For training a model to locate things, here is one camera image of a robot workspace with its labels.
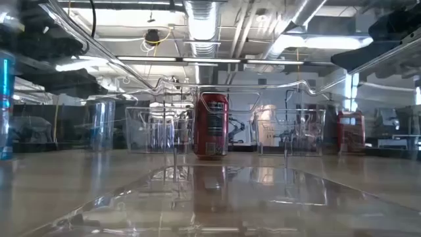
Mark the red cola can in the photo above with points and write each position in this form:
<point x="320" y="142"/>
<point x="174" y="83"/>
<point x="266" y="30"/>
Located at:
<point x="210" y="131"/>
<point x="350" y="138"/>

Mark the clear plastic bin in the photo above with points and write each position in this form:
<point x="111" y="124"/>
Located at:
<point x="141" y="131"/>
<point x="306" y="131"/>
<point x="230" y="204"/>

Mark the white Celsius can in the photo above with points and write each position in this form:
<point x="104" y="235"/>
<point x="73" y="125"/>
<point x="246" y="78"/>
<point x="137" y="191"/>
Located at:
<point x="100" y="128"/>

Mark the blue silver Red Bull can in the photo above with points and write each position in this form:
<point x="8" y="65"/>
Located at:
<point x="6" y="98"/>

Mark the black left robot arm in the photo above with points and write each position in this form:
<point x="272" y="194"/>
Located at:
<point x="39" y="42"/>

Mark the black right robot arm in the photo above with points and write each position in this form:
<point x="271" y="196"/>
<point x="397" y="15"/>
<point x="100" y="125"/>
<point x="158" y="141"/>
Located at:
<point x="394" y="29"/>

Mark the ceiling light strip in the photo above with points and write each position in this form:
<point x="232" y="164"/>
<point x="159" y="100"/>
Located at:
<point x="210" y="60"/>
<point x="274" y="61"/>
<point x="146" y="58"/>

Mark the black round ceiling device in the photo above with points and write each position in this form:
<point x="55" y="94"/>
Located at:
<point x="152" y="36"/>

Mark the silver ventilation duct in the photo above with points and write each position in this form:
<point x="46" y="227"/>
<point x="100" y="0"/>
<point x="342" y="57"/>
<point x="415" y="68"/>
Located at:
<point x="296" y="19"/>
<point x="200" y="29"/>

